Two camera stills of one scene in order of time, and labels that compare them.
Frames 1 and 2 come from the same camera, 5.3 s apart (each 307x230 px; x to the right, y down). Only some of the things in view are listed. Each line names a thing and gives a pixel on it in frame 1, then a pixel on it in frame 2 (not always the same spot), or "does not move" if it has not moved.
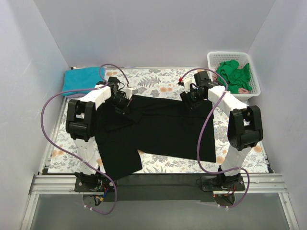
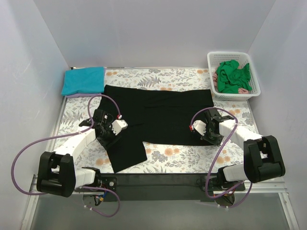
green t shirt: (237, 78) does not move
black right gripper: (188, 103) -> (210, 138)
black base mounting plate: (146, 186) does not move
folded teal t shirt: (75, 79) does not move
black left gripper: (121, 109) -> (108, 139)
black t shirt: (163, 126) does not move
